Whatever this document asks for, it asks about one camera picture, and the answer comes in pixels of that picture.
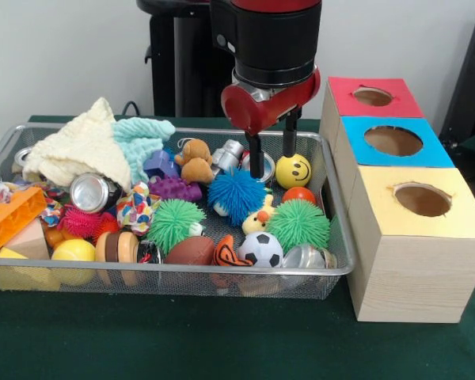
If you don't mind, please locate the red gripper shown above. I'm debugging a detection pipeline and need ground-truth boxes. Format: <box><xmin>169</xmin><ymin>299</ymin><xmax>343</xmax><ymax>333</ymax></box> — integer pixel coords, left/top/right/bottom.
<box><xmin>220</xmin><ymin>66</ymin><xmax>322</xmax><ymax>181</ymax></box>

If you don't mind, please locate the cream knitted cloth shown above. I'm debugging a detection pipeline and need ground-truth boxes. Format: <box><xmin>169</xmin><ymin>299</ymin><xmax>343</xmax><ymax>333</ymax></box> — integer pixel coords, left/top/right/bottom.
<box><xmin>22</xmin><ymin>97</ymin><xmax>135</xmax><ymax>191</ymax></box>

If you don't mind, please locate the clear mesh bin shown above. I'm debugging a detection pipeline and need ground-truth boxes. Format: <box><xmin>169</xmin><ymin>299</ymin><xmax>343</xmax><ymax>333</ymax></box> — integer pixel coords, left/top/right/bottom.
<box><xmin>0</xmin><ymin>121</ymin><xmax>357</xmax><ymax>300</ymax></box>

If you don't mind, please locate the wooden box with three holes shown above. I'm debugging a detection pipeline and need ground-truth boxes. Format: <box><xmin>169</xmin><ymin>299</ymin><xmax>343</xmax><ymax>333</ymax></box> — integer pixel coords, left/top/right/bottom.
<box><xmin>320</xmin><ymin>76</ymin><xmax>475</xmax><ymax>324</ymax></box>

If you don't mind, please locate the red-rimmed silver can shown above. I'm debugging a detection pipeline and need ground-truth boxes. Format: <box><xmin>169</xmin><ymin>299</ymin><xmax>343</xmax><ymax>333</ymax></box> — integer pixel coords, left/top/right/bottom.
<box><xmin>240</xmin><ymin>149</ymin><xmax>276</xmax><ymax>183</ymax></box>

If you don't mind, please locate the yellow smiley ball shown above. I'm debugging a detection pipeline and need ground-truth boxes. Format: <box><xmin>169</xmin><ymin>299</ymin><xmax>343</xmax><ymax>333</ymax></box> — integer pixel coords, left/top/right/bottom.
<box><xmin>275</xmin><ymin>153</ymin><xmax>312</xmax><ymax>190</ymax></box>

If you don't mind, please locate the small red ball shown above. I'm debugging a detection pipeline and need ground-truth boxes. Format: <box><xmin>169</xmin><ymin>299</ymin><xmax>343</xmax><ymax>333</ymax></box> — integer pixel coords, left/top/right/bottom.
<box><xmin>283</xmin><ymin>186</ymin><xmax>317</xmax><ymax>206</ymax></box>

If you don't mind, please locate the large blue spiky ball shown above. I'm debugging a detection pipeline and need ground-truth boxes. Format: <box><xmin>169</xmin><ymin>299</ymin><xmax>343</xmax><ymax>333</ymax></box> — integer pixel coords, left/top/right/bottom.
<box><xmin>207</xmin><ymin>168</ymin><xmax>268</xmax><ymax>228</ymax></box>

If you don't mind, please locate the yellow duck toy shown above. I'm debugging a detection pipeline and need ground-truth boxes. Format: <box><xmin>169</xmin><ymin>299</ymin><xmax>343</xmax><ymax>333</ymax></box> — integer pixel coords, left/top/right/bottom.
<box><xmin>241</xmin><ymin>194</ymin><xmax>276</xmax><ymax>236</ymax></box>

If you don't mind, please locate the brown teddy bear toy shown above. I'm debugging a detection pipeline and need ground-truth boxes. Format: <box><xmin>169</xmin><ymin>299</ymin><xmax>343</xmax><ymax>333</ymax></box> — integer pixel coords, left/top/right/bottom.
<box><xmin>174</xmin><ymin>139</ymin><xmax>216</xmax><ymax>184</ymax></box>

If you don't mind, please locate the green spiky ball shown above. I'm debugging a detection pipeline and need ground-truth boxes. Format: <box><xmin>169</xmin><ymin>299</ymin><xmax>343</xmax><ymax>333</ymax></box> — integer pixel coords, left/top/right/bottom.
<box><xmin>267</xmin><ymin>198</ymin><xmax>331</xmax><ymax>253</ymax></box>

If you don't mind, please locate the small soccer ball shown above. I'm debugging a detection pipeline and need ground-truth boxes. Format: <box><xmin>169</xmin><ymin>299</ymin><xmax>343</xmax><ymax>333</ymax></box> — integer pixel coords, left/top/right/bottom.
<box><xmin>239</xmin><ymin>231</ymin><xmax>284</xmax><ymax>268</ymax></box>

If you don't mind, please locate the green furry googly-eyed toy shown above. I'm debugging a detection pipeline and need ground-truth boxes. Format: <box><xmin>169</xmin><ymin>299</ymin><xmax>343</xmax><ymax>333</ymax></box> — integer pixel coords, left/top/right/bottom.
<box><xmin>146</xmin><ymin>198</ymin><xmax>207</xmax><ymax>256</ymax></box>

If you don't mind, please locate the mint green cloth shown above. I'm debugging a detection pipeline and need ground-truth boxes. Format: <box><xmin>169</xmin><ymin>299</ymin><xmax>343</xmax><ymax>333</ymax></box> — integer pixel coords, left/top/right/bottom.
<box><xmin>113</xmin><ymin>117</ymin><xmax>177</xmax><ymax>187</ymax></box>

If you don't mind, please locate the brown toy football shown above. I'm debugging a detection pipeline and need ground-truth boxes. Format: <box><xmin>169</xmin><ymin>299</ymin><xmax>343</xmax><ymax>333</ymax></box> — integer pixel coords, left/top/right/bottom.
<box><xmin>165</xmin><ymin>236</ymin><xmax>216</xmax><ymax>266</ymax></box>

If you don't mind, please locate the colourful patterned cloth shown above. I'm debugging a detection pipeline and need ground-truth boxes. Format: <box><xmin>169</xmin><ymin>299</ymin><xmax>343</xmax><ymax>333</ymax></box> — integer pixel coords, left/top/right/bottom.
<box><xmin>116</xmin><ymin>182</ymin><xmax>162</xmax><ymax>237</ymax></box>

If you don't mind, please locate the shiny silver can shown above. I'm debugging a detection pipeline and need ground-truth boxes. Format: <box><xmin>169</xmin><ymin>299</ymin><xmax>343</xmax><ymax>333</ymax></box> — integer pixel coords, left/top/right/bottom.
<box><xmin>70</xmin><ymin>173</ymin><xmax>121</xmax><ymax>215</ymax></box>

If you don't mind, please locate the pink spiky ball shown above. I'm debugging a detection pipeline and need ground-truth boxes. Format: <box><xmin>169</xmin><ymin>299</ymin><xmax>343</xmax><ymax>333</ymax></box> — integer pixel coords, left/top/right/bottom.
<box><xmin>62</xmin><ymin>206</ymin><xmax>104</xmax><ymax>239</ymax></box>

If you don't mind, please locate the yellow tennis ball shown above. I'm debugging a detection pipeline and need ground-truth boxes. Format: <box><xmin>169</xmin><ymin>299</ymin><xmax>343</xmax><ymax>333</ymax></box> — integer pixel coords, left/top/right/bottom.
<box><xmin>52</xmin><ymin>239</ymin><xmax>98</xmax><ymax>286</ymax></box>

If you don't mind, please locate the crushed silver can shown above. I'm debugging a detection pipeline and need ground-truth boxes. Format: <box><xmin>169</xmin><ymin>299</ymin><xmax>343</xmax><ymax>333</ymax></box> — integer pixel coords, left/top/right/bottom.
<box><xmin>13</xmin><ymin>146</ymin><xmax>34</xmax><ymax>172</ymax></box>

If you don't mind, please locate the orange toy brick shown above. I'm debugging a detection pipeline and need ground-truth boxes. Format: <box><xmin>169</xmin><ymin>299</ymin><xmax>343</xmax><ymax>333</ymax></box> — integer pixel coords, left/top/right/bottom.
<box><xmin>0</xmin><ymin>187</ymin><xmax>48</xmax><ymax>258</ymax></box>

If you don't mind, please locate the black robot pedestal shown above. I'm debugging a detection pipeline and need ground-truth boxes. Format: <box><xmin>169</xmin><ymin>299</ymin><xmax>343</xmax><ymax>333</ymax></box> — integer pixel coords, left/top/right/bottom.
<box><xmin>137</xmin><ymin>0</ymin><xmax>246</xmax><ymax>120</ymax></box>

